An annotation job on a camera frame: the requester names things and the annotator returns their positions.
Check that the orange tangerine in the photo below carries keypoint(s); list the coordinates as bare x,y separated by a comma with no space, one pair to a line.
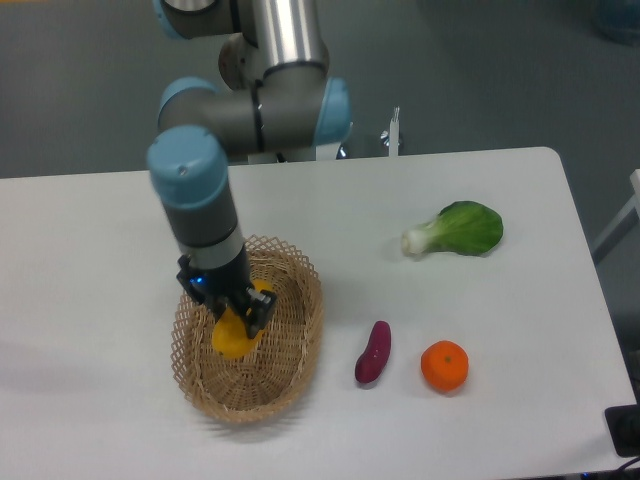
444,366

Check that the green bok choy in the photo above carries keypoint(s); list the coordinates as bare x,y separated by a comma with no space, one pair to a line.
465,228

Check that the purple sweet potato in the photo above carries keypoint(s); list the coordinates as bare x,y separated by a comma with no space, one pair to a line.
374,358

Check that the woven wicker basket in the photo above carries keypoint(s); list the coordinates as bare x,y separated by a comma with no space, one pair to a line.
280,365

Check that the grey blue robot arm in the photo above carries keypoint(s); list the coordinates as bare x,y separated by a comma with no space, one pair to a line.
201,128

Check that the yellow mango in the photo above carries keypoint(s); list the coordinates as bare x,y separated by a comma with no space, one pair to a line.
228,337

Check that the white clamp bracket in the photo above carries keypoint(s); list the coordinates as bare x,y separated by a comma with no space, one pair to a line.
391,138

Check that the black device at edge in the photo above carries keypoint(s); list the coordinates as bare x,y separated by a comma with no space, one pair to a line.
623,425

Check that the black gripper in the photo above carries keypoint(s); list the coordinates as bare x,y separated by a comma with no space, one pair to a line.
220,283

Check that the white table leg frame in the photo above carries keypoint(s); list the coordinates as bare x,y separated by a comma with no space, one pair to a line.
619,226

